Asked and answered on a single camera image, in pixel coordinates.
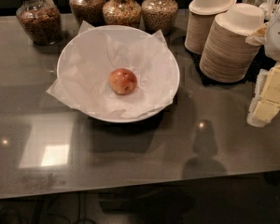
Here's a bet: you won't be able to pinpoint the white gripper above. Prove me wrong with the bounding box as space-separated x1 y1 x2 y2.
245 8 280 127

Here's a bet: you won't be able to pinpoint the red yellow apple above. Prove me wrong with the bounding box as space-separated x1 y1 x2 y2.
108 68 137 95

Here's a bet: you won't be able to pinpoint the white bowl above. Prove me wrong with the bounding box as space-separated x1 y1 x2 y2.
56 24 181 124

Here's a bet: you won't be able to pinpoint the front stack paper bowls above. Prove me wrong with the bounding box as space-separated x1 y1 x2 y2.
199 3 264 83

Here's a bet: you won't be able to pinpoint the stack paper bowls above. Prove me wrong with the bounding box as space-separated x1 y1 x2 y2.
185 0 237 55
199 3 264 83

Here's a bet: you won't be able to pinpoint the rear stack paper bowls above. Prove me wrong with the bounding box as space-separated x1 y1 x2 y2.
185 0 237 55

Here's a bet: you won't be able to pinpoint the glass jar tan cereal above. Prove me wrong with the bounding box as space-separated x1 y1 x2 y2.
141 0 178 35

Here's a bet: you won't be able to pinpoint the glass jar colourful cereal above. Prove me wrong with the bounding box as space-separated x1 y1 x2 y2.
103 0 141 28

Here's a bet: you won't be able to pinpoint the white paper liner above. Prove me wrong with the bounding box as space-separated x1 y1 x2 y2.
46 20 175 120

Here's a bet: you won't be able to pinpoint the glass jar brown cereal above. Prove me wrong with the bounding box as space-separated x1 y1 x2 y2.
69 0 105 26

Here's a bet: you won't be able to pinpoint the glass jar dark cereal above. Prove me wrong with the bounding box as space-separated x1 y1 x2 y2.
16 0 63 45

